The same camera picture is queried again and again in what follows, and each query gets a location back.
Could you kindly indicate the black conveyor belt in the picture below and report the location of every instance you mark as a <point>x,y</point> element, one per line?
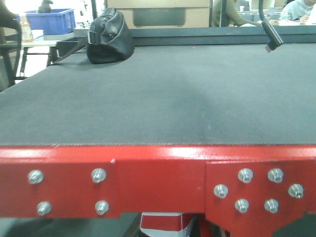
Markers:
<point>182,95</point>

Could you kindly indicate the black leather bag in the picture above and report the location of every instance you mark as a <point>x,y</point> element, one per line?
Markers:
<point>109,38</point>

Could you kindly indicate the cardboard box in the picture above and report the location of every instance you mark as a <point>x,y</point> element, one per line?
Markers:
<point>151,14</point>

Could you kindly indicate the person in olive jacket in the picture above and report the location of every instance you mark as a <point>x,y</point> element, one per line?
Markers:
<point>230,17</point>

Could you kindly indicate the grey background table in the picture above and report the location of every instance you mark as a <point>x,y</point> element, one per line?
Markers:
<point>52,54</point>

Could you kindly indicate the blue crate on table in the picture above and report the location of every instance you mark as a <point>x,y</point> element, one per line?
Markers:
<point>57,22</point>

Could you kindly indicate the drink bottle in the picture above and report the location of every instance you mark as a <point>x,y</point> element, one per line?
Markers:
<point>27,35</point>

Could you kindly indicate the black office chair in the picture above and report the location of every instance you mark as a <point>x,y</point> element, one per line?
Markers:
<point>10,47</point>

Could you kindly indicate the person in grey hoodie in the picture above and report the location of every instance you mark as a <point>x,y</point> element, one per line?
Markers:
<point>297,10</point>

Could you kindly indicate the red conveyor frame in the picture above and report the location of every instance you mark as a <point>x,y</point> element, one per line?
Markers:
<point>250,191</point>

